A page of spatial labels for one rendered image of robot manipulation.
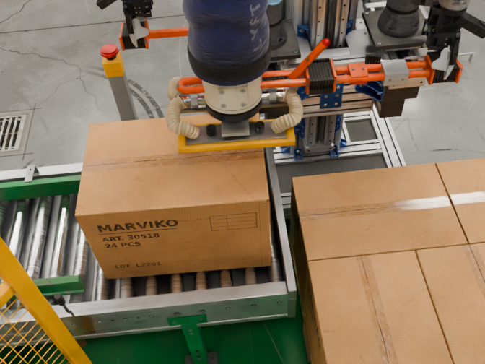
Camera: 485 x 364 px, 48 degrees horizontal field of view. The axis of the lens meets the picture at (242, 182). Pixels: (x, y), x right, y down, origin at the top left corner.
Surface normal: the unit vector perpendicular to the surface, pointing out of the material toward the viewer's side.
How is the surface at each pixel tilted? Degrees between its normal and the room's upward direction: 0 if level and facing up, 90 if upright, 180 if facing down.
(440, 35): 90
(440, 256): 0
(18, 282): 90
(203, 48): 87
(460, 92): 0
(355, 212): 0
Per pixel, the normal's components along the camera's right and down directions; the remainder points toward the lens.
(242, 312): 0.09, 0.77
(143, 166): -0.05, -0.63
